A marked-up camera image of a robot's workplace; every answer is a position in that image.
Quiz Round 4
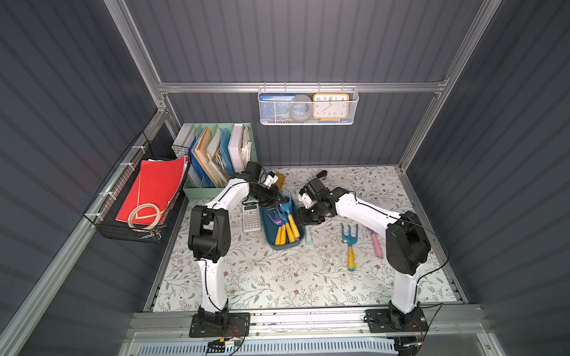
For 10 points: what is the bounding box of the teal rake yellow handle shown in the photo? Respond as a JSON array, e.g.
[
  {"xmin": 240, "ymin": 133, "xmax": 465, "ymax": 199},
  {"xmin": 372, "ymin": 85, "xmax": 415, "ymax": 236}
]
[
  {"xmin": 281, "ymin": 195, "xmax": 301, "ymax": 240},
  {"xmin": 276, "ymin": 206, "xmax": 287, "ymax": 246},
  {"xmin": 341, "ymin": 224, "xmax": 359, "ymax": 271}
]

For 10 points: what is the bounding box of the purple rake yellow handle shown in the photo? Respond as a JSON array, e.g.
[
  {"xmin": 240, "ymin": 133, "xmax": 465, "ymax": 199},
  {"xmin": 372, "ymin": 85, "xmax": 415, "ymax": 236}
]
[{"xmin": 267, "ymin": 210, "xmax": 281, "ymax": 246}]

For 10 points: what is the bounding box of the teal plastic storage box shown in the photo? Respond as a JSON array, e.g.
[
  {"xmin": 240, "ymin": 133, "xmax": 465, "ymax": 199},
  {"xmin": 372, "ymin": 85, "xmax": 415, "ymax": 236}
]
[{"xmin": 261, "ymin": 197, "xmax": 304, "ymax": 251}]

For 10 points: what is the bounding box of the teal rake white handle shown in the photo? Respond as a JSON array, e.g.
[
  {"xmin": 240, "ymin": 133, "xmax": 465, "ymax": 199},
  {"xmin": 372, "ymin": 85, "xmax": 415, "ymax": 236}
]
[{"xmin": 304, "ymin": 226, "xmax": 313, "ymax": 246}]

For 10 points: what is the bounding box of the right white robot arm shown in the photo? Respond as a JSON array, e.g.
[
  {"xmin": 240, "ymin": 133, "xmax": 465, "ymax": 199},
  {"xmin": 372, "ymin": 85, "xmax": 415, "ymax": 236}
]
[{"xmin": 295, "ymin": 178, "xmax": 431, "ymax": 314}]

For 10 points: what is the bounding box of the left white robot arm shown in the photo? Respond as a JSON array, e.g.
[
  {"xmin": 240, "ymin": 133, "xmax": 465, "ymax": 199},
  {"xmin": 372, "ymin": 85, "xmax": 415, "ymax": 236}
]
[{"xmin": 188, "ymin": 162, "xmax": 284, "ymax": 313}]

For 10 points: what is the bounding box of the yellow brown sponge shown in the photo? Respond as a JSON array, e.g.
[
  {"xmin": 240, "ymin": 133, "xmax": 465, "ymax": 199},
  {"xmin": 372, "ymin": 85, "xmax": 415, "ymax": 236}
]
[{"xmin": 274, "ymin": 173, "xmax": 286, "ymax": 190}]

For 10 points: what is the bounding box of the white calculator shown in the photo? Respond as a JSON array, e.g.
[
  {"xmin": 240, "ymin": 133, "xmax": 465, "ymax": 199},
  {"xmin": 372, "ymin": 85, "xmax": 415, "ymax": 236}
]
[{"xmin": 242, "ymin": 201, "xmax": 261, "ymax": 233}]

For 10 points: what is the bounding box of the green file organizer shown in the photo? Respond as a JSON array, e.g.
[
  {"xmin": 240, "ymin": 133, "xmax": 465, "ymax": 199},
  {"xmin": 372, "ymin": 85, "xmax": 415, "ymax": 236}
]
[{"xmin": 172, "ymin": 123, "xmax": 258, "ymax": 200}]

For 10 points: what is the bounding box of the orange white clock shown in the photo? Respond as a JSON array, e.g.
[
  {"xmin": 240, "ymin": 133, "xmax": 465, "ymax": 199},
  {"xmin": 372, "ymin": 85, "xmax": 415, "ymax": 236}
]
[{"xmin": 313, "ymin": 93, "xmax": 350, "ymax": 121}]

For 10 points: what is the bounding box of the grey tape roll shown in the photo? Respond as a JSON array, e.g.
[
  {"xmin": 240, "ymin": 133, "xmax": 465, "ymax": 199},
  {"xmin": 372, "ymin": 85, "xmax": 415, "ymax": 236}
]
[{"xmin": 289, "ymin": 94, "xmax": 313, "ymax": 123}]

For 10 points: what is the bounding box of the red folder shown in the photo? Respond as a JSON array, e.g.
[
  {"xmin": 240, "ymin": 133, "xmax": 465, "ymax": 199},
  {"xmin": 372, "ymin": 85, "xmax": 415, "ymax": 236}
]
[{"xmin": 115, "ymin": 157, "xmax": 189, "ymax": 229}]

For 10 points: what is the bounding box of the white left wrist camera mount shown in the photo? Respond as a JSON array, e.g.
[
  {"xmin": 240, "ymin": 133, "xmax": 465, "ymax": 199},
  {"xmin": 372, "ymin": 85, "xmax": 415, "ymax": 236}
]
[{"xmin": 262, "ymin": 171, "xmax": 279, "ymax": 187}]

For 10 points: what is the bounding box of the blue box in wall basket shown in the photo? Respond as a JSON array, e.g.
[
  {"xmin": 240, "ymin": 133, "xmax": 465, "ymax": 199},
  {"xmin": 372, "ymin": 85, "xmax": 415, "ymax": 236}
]
[{"xmin": 258, "ymin": 93, "xmax": 295, "ymax": 125}]

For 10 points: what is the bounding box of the white wire wall basket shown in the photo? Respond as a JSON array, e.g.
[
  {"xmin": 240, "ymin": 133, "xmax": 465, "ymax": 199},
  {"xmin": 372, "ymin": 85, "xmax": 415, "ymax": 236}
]
[{"xmin": 258, "ymin": 85, "xmax": 359, "ymax": 125}]

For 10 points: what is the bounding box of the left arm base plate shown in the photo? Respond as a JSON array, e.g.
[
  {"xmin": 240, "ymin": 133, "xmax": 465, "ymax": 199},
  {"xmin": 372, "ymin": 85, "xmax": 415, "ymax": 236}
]
[{"xmin": 189, "ymin": 309, "xmax": 251, "ymax": 338}]

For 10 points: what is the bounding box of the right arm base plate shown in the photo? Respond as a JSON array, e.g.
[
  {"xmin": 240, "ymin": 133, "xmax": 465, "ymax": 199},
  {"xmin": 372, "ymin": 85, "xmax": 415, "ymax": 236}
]
[{"xmin": 364, "ymin": 305, "xmax": 429, "ymax": 333}]

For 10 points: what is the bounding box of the black wire basket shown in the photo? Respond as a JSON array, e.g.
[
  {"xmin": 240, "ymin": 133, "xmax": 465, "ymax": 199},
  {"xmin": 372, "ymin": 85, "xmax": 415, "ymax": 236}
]
[{"xmin": 84, "ymin": 134, "xmax": 191, "ymax": 243}]

